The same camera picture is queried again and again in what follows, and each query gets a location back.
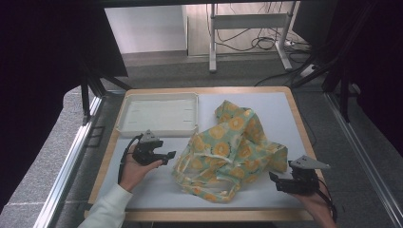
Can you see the aluminium rail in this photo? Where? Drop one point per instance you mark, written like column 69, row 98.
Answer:
column 364, row 158
column 68, row 167

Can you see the black curtain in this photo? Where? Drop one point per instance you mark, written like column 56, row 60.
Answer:
column 374, row 63
column 47, row 63

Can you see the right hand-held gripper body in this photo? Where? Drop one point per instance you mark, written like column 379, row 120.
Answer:
column 304, row 180

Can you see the white plastic tray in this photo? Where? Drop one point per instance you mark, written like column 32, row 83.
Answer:
column 158, row 114

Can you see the wooden table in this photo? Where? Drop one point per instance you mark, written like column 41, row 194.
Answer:
column 206, row 216

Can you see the white power strip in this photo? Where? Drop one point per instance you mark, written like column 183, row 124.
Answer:
column 308, row 71

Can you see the white metal desk frame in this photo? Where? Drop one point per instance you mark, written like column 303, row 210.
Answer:
column 247, row 21

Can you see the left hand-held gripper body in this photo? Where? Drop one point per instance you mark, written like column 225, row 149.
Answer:
column 147, row 152

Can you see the black metal stand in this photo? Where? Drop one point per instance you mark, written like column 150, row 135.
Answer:
column 343, row 95
column 85, row 98

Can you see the person's right hand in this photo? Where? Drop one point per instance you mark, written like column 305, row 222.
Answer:
column 320, row 209

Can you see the green orange fruit print bag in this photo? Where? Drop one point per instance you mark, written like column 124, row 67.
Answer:
column 228, row 148

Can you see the person's left hand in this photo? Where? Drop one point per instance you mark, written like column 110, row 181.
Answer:
column 134, row 174

